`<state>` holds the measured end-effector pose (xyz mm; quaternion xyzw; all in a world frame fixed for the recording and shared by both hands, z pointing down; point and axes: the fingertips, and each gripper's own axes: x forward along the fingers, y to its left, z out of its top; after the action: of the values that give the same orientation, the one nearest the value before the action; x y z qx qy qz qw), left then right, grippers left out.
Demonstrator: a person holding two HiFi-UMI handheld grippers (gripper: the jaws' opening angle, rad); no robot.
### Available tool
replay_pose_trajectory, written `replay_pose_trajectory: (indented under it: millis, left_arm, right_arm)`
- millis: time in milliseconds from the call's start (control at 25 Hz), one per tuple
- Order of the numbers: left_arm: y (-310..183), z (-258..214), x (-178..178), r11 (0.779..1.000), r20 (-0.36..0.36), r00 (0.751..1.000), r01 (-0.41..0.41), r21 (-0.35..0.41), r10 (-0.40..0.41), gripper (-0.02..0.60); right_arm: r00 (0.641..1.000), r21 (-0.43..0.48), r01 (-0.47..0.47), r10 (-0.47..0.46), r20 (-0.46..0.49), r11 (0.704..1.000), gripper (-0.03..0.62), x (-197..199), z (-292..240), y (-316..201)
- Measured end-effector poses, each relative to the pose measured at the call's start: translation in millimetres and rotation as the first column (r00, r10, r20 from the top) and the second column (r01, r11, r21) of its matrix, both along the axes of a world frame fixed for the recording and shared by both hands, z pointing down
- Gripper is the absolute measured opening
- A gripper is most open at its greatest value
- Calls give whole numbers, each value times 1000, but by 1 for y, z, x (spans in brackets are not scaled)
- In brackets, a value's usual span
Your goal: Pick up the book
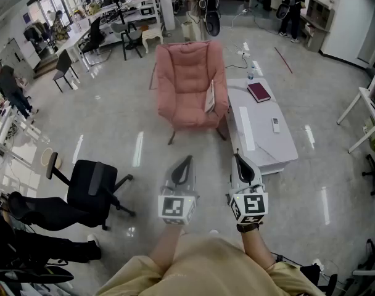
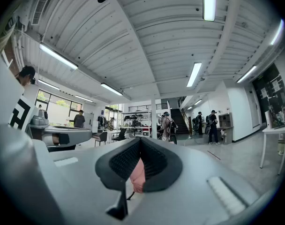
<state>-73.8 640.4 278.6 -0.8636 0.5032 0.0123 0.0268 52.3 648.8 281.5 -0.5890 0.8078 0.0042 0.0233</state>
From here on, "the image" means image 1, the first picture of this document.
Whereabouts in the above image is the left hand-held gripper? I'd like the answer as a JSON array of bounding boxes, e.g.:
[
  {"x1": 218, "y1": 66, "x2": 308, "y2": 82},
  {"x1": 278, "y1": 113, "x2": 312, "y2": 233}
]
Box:
[{"x1": 158, "y1": 155, "x2": 200, "y2": 226}]

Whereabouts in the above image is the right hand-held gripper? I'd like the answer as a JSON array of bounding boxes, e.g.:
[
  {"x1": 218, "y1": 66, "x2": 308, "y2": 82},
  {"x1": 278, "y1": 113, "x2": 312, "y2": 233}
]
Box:
[{"x1": 227, "y1": 153, "x2": 269, "y2": 224}]

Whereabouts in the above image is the white magazine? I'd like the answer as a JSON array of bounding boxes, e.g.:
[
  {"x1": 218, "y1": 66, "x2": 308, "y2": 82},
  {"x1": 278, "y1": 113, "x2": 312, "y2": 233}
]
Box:
[{"x1": 204, "y1": 79, "x2": 216, "y2": 114}]

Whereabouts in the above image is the pink cushioned armchair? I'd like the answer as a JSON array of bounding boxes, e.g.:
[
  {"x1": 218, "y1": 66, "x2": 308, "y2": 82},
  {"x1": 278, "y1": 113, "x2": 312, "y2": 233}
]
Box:
[{"x1": 152, "y1": 40, "x2": 230, "y2": 146}]

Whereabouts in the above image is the person's left forearm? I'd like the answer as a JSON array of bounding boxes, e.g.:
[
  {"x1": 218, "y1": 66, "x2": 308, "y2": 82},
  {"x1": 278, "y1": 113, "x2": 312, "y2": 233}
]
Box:
[{"x1": 149, "y1": 223, "x2": 183, "y2": 273}]

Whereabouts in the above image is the person's right forearm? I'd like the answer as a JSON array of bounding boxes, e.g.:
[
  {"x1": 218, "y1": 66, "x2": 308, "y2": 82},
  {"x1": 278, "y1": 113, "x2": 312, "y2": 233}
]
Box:
[{"x1": 238, "y1": 230, "x2": 277, "y2": 271}]

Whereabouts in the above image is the dark red book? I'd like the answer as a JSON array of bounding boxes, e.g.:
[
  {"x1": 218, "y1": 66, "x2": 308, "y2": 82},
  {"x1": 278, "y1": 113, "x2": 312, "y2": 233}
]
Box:
[{"x1": 247, "y1": 82, "x2": 272, "y2": 104}]

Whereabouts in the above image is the white marble coffee table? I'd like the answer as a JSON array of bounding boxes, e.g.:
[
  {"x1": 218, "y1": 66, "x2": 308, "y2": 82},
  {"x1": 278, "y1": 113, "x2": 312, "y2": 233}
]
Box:
[{"x1": 226, "y1": 78, "x2": 299, "y2": 176}]

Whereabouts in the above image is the black wristwatch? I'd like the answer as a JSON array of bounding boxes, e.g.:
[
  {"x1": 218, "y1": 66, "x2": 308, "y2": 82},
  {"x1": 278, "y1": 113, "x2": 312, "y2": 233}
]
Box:
[{"x1": 236, "y1": 223, "x2": 260, "y2": 234}]

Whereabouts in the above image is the person's beige shirt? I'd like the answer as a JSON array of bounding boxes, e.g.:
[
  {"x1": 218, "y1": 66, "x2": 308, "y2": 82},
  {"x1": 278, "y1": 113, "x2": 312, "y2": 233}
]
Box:
[{"x1": 96, "y1": 236, "x2": 326, "y2": 296}]

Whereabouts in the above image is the black office chair with headrest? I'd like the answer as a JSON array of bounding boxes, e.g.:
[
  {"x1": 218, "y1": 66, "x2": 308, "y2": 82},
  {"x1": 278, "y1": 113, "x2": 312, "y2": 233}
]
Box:
[{"x1": 45, "y1": 152, "x2": 136, "y2": 231}]

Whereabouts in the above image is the black chair base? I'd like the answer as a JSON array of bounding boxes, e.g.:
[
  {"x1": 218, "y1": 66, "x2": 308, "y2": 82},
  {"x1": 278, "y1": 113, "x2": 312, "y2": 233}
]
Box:
[{"x1": 361, "y1": 154, "x2": 375, "y2": 196}]

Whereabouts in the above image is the red floor stick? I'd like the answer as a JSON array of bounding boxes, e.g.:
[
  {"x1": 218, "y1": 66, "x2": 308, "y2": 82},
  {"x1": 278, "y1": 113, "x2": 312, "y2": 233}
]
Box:
[{"x1": 274, "y1": 46, "x2": 294, "y2": 74}]

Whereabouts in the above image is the round wooden stool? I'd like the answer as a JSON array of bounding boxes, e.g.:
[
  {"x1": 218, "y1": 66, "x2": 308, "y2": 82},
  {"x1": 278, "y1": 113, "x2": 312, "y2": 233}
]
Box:
[{"x1": 40, "y1": 147, "x2": 64, "y2": 170}]

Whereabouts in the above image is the white waste bin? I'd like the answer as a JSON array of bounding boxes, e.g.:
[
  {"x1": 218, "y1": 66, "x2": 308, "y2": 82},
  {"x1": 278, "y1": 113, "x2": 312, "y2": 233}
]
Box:
[{"x1": 181, "y1": 22, "x2": 196, "y2": 43}]

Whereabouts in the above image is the small white side table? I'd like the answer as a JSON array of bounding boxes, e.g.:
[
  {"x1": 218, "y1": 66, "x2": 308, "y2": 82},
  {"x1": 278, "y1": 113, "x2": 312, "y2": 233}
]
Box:
[{"x1": 141, "y1": 26, "x2": 164, "y2": 54}]

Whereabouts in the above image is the wooden cabinet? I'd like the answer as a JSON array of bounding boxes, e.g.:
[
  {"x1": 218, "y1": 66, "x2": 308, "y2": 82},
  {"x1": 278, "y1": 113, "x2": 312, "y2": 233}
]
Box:
[{"x1": 299, "y1": 0, "x2": 336, "y2": 54}]

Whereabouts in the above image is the grey shell chair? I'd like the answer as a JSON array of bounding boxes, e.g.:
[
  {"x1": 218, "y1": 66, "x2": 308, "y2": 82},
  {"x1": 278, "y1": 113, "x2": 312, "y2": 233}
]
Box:
[{"x1": 110, "y1": 21, "x2": 145, "y2": 61}]

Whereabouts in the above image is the black dining chair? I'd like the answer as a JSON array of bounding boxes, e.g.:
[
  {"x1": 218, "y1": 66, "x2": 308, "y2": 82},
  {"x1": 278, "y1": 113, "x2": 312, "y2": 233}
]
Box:
[{"x1": 52, "y1": 49, "x2": 81, "y2": 94}]

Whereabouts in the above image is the black hanging backpack rig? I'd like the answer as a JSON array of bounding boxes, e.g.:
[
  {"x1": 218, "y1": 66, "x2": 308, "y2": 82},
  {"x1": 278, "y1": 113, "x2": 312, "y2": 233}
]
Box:
[{"x1": 196, "y1": 0, "x2": 222, "y2": 37}]

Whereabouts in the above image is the long white desk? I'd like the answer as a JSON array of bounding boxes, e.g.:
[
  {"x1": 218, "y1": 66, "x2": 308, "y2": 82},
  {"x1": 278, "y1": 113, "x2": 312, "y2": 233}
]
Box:
[{"x1": 54, "y1": 26, "x2": 94, "y2": 72}]

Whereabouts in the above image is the white storage shelf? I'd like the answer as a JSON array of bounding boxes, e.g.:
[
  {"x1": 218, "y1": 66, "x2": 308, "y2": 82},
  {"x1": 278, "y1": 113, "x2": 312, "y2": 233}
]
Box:
[{"x1": 82, "y1": 0, "x2": 162, "y2": 27}]

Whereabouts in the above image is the white frame desk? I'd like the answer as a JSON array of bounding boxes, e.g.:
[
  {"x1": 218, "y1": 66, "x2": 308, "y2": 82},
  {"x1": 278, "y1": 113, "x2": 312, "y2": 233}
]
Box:
[{"x1": 336, "y1": 86, "x2": 375, "y2": 154}]

